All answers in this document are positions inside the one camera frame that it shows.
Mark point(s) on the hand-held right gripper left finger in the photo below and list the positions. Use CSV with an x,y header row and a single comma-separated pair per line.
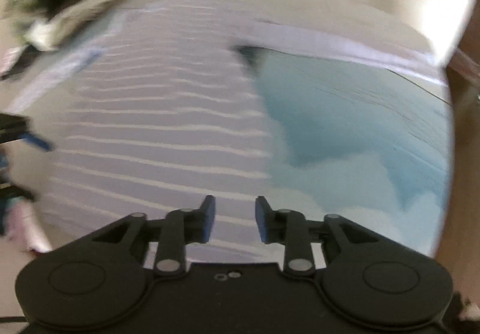
x,y
208,219

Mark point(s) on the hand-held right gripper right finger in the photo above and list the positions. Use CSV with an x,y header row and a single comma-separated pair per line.
x,y
262,221

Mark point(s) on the lavender white striped shirt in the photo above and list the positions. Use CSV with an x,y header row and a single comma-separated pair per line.
x,y
150,112

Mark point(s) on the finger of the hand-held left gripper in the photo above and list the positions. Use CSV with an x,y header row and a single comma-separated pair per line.
x,y
15,127
15,192

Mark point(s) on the pink garment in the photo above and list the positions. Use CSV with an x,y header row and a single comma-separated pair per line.
x,y
26,229

